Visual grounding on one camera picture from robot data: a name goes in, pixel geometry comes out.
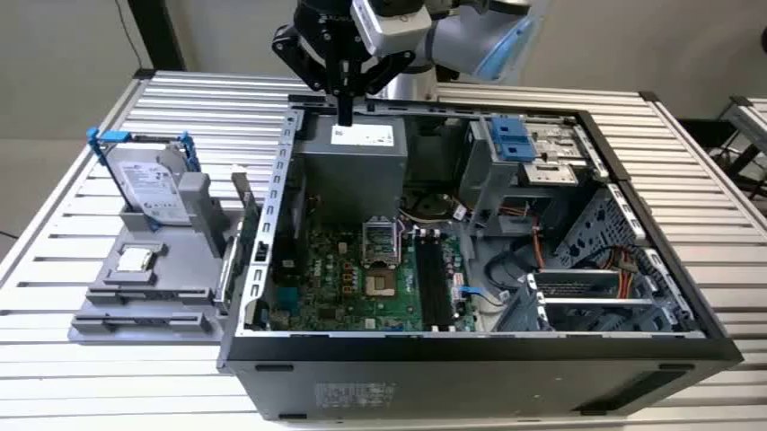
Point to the black open PC case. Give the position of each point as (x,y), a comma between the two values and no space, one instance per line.
(418,381)

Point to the metal disk bay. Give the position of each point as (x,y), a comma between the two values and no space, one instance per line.
(599,301)

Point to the grey metal drive cage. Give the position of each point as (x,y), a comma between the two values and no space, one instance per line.
(479,188)

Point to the green graphics card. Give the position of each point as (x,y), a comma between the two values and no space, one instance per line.
(248,224)

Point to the grey power supply unit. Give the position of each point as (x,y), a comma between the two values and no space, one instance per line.
(346,179)

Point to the aluminium side table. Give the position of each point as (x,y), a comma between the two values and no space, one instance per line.
(745,112)

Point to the black metal post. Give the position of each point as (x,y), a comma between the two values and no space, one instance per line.
(158,36)

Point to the grey parts rack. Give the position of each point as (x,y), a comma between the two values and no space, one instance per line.
(173,265)

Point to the RAM slot with white clips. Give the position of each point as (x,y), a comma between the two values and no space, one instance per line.
(431,280)
(444,280)

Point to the silver CPU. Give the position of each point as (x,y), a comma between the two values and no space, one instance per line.
(134,260)

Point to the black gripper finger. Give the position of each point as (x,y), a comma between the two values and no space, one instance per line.
(382,74)
(298,63)

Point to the CPU socket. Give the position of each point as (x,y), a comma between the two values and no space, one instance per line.
(381,283)

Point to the blue plastic drive latch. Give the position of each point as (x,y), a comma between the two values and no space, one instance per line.
(512,139)

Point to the hard disk in blue carrier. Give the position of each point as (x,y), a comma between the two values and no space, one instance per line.
(146,184)

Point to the green Dell motherboard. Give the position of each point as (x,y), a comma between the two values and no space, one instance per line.
(322,287)

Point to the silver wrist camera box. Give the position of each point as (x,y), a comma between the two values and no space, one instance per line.
(389,27)

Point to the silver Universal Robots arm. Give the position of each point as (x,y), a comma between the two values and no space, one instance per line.
(461,40)

